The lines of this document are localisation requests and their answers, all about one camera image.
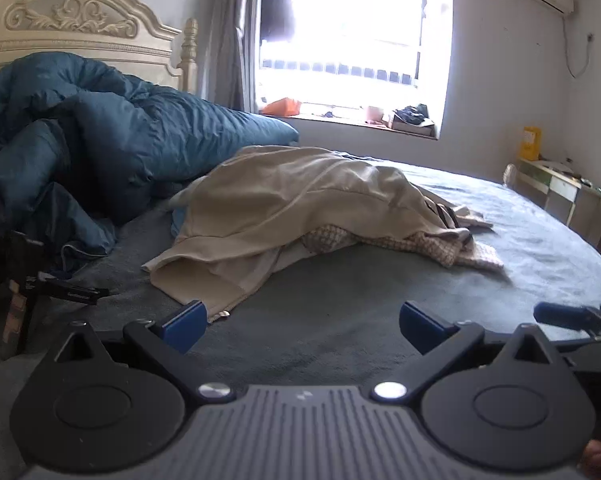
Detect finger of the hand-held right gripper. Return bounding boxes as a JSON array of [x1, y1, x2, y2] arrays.
[[533, 302, 601, 342]]

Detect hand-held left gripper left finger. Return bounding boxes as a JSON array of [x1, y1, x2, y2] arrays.
[[55, 300, 237, 407]]

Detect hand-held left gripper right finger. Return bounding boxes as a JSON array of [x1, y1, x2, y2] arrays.
[[371, 301, 569, 405]]

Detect beige zip jacket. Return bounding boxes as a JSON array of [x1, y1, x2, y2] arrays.
[[140, 145, 495, 323]]

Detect dark crumpled clothes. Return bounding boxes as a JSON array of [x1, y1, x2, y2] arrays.
[[393, 104, 431, 125]]

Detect dark hanging clothes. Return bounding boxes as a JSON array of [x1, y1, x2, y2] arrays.
[[262, 0, 297, 43]]

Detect person's right hand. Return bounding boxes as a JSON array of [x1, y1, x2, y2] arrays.
[[579, 437, 601, 478]]

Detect houndstooth knit sweater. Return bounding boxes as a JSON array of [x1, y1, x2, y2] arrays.
[[300, 200, 505, 272]]

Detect grey fleece bed sheet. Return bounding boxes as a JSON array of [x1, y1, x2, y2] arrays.
[[0, 149, 601, 480]]

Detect pale desk with drawers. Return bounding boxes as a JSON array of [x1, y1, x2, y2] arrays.
[[515, 157, 601, 257]]

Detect black metal stand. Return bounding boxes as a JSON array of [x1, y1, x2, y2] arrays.
[[0, 230, 112, 358]]

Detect yellow box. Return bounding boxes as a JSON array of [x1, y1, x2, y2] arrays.
[[518, 125, 543, 162]]

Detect flat pale box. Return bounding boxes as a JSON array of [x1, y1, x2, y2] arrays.
[[387, 112, 438, 137]]

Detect blue duvet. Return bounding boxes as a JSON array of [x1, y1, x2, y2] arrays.
[[0, 52, 301, 275]]

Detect orange bag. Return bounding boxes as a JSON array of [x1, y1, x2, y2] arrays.
[[259, 97, 303, 117]]

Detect grey curtain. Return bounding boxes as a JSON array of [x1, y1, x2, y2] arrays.
[[195, 0, 262, 112]]

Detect bright window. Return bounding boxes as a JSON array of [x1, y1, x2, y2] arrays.
[[258, 0, 454, 135]]

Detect cream carved headboard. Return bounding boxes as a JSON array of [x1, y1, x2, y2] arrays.
[[0, 0, 200, 97]]

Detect black power cable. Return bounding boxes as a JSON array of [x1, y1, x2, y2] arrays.
[[559, 12, 596, 79]]

